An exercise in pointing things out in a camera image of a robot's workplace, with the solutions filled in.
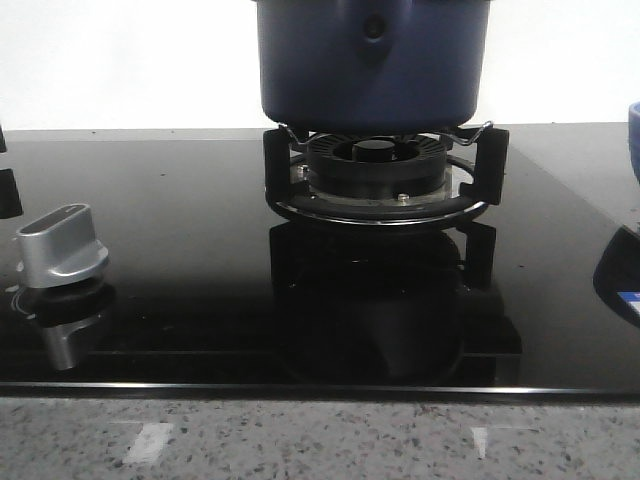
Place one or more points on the right gas burner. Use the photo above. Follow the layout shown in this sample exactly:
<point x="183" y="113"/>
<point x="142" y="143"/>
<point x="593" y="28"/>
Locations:
<point x="384" y="181"/>

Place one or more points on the silver stove knob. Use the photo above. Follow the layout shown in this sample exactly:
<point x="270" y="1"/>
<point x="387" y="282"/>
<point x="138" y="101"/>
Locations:
<point x="60" y="248"/>

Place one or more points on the light blue bowl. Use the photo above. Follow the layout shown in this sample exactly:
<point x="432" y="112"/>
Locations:
<point x="634" y="137"/>

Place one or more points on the energy label sticker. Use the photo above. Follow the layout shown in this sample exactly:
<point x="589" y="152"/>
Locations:
<point x="631" y="300"/>

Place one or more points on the dark blue pot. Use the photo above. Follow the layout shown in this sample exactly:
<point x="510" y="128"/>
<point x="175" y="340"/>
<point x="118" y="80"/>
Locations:
<point x="372" y="67"/>

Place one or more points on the black glass stove top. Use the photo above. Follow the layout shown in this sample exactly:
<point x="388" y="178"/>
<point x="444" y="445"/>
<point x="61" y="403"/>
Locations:
<point x="208" y="293"/>

